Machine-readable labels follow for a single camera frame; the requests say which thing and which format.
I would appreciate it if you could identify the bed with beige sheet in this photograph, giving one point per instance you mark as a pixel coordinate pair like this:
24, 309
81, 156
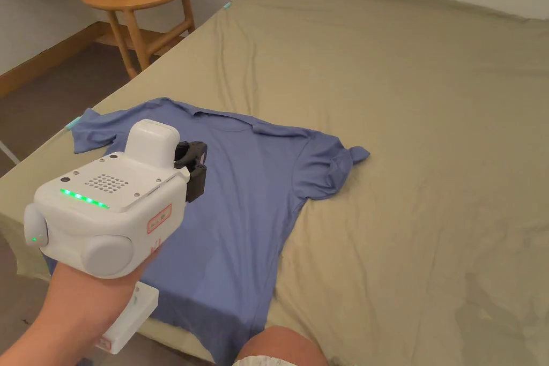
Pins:
407, 169

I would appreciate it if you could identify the blue shirt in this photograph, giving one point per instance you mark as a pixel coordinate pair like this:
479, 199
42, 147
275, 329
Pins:
244, 194

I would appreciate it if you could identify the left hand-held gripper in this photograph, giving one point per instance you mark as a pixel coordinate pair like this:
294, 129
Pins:
107, 216

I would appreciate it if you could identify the person's left hand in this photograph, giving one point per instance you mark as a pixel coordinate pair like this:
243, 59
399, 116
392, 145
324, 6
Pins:
90, 301

